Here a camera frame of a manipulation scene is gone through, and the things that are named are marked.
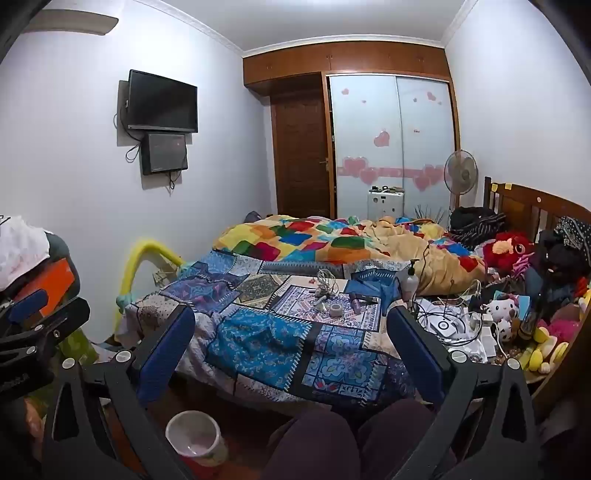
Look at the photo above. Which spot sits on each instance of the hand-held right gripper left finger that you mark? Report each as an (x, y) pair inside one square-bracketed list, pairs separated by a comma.
[(164, 355)]

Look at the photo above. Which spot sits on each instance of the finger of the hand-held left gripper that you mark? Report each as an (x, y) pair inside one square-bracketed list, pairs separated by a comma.
[(32, 346), (27, 304)]

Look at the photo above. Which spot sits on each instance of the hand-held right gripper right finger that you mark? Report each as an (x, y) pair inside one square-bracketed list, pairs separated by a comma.
[(418, 355)]

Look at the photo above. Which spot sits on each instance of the white trash bin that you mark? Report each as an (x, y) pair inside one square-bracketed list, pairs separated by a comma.
[(198, 438)]

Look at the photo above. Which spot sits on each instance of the grey orange bag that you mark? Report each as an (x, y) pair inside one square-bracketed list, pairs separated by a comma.
[(51, 277)]

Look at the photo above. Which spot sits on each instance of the white round device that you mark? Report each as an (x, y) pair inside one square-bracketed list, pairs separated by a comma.
[(448, 325)]

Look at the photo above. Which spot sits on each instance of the white cloth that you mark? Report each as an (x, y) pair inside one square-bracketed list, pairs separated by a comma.
[(21, 247)]

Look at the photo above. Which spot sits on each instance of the teal cloth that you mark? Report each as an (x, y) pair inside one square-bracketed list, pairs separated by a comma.
[(123, 302)]

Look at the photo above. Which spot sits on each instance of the white pump bottle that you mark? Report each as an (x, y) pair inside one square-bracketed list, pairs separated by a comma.
[(408, 286)]

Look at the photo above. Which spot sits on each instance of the small purple item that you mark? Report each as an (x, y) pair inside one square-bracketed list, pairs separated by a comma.
[(357, 305)]

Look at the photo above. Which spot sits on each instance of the blue cloth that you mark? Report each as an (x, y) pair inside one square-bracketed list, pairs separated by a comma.
[(383, 284)]

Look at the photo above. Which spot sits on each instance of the person's right leg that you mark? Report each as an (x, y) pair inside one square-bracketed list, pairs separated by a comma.
[(397, 438)]

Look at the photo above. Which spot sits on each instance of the person's leg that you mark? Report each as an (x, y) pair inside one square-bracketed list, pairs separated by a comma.
[(397, 438), (309, 443)]

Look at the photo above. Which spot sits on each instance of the white spotted plush toy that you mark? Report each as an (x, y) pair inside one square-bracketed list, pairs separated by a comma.
[(502, 316)]

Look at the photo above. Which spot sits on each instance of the blue patchwork bedspread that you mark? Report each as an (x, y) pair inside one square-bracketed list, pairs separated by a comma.
[(263, 341)]

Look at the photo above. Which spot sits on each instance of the yellow plush toy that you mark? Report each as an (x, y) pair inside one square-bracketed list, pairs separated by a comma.
[(545, 348)]

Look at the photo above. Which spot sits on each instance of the pink striped toy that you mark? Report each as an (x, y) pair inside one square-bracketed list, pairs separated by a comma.
[(521, 266)]

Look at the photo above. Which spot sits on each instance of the red plush toy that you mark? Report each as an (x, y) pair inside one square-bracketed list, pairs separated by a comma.
[(505, 249)]

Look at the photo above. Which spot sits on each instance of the person's left leg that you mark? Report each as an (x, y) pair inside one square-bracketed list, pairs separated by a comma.
[(309, 443)]

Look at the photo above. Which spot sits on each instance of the dark spiky plant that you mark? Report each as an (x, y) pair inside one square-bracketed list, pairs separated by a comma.
[(429, 213)]

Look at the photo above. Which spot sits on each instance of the black clothes pile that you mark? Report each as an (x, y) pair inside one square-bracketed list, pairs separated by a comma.
[(475, 224), (561, 254)]

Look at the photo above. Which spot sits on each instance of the pink plush toy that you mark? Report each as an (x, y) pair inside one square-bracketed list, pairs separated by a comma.
[(564, 328)]

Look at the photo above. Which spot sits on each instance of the colourful patchwork blanket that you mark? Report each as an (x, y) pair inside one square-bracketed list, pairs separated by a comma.
[(323, 237)]

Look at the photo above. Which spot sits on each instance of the small white cabinet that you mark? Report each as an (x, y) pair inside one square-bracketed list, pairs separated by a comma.
[(385, 203)]

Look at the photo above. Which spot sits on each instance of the dark grey object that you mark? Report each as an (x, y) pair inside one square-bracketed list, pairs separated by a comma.
[(253, 216)]

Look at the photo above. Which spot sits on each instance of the brown wooden headboard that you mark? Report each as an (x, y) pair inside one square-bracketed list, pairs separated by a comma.
[(521, 203)]

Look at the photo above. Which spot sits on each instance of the white standing fan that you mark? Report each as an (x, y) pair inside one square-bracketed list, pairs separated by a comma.
[(460, 171)]

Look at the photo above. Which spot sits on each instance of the wooden wardrobe with frosted doors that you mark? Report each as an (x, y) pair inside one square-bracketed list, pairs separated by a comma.
[(392, 129)]

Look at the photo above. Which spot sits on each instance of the brown wooden door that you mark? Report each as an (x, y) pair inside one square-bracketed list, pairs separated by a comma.
[(300, 152)]

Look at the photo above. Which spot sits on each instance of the white air conditioner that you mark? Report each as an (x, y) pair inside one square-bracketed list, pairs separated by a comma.
[(69, 22)]

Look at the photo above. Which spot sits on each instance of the yellow padded bed rail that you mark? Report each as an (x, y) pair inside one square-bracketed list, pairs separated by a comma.
[(138, 258)]

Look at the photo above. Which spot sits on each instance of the black wall television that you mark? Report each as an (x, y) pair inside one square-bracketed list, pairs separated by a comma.
[(162, 100)]

